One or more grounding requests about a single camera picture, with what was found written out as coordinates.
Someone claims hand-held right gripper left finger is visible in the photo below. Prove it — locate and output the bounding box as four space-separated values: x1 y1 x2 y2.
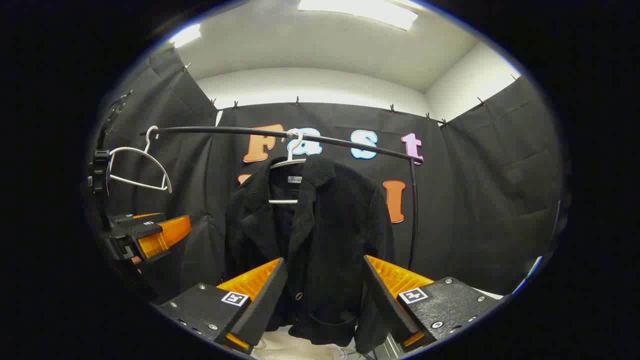
159 257 289 356

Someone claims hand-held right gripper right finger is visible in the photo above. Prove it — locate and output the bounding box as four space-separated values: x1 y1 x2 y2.
362 255 501 353

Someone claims black knit jacket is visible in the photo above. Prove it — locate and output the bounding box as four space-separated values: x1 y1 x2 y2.
223 155 396 355

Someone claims white plastic clothes hanger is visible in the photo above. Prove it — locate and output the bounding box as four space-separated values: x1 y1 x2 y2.
268 128 307 206
107 125 173 195

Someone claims black backdrop cloth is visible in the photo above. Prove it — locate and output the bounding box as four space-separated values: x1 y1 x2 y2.
97 47 566 301

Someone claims small ceiling light panel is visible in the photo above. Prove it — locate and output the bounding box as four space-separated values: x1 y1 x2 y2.
170 24 202 48

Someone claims row of backdrop clips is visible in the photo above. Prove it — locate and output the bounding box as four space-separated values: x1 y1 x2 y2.
182 62 521 128

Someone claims silver metal frame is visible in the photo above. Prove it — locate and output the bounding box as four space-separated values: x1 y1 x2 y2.
372 334 402 359

